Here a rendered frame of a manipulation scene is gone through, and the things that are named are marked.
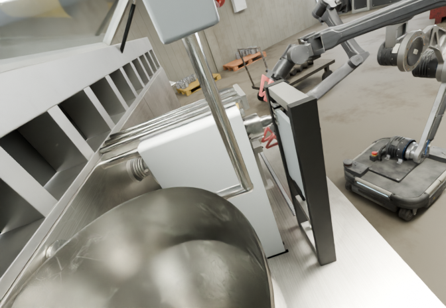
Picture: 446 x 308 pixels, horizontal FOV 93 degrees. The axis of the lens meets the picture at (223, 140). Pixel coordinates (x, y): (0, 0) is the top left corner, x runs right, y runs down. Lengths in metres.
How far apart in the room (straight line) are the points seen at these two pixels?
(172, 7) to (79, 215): 0.38
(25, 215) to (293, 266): 0.68
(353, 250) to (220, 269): 0.66
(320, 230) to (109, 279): 0.54
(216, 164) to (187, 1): 0.39
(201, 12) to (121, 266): 0.20
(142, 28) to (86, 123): 6.56
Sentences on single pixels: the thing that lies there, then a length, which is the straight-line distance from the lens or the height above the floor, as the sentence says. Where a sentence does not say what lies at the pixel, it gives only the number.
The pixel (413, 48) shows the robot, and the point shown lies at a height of 1.15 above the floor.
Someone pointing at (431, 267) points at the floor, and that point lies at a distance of 1.91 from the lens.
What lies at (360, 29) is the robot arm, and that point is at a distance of 0.82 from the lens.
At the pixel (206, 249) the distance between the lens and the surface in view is 0.20.
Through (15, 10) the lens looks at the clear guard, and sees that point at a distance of 0.51.
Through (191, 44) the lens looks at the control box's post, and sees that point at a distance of 0.22.
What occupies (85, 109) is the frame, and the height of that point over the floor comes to 1.53.
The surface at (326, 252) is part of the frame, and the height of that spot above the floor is 0.96.
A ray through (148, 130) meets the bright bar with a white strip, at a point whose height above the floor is 1.46.
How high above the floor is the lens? 1.62
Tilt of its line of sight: 29 degrees down
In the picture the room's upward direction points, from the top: 22 degrees counter-clockwise
